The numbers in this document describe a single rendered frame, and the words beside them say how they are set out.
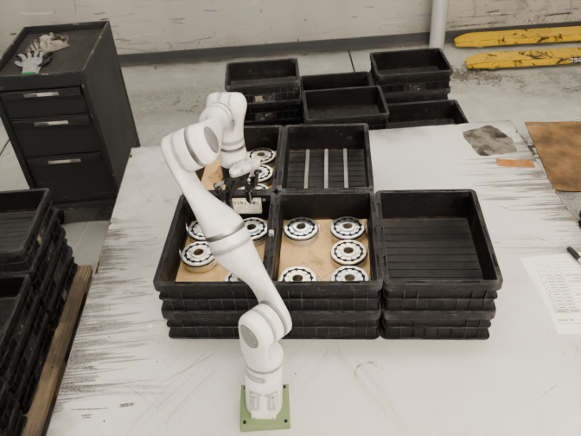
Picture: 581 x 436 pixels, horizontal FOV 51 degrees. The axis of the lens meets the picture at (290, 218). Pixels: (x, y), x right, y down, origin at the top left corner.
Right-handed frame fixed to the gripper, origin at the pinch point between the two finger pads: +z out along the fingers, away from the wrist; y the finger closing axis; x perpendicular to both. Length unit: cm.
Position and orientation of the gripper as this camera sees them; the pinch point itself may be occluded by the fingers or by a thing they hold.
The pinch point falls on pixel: (239, 201)
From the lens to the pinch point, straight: 175.7
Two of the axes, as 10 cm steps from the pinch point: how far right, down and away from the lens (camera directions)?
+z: 0.6, 7.7, 6.3
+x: 5.6, 5.0, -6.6
